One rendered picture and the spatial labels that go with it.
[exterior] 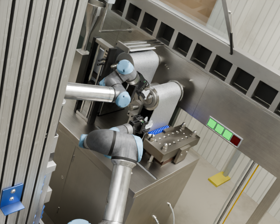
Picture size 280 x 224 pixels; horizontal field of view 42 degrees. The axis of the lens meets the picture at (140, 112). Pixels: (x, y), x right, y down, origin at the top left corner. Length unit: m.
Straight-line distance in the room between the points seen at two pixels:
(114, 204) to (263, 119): 1.01
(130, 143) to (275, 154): 0.92
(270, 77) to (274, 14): 1.57
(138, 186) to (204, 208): 1.60
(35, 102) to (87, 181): 1.25
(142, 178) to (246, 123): 0.68
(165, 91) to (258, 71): 0.54
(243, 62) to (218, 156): 2.06
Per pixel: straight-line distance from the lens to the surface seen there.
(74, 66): 2.67
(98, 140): 1.59
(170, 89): 2.21
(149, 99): 2.11
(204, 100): 2.30
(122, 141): 1.59
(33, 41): 1.00
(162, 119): 2.28
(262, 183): 3.90
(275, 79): 2.09
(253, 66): 2.13
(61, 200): 2.60
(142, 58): 2.24
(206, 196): 3.69
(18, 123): 1.13
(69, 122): 2.33
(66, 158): 2.40
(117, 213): 1.57
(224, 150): 4.01
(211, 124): 2.30
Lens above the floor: 2.22
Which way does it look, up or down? 30 degrees down
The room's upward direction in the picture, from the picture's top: 21 degrees clockwise
